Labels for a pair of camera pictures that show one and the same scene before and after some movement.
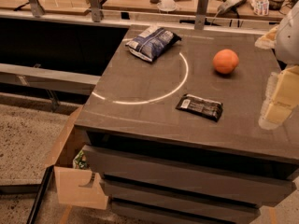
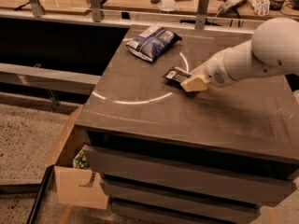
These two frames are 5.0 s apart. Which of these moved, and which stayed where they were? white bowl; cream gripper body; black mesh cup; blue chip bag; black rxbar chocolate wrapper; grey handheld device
Moved: cream gripper body; black rxbar chocolate wrapper
Stayed: white bowl; blue chip bag; black mesh cup; grey handheld device
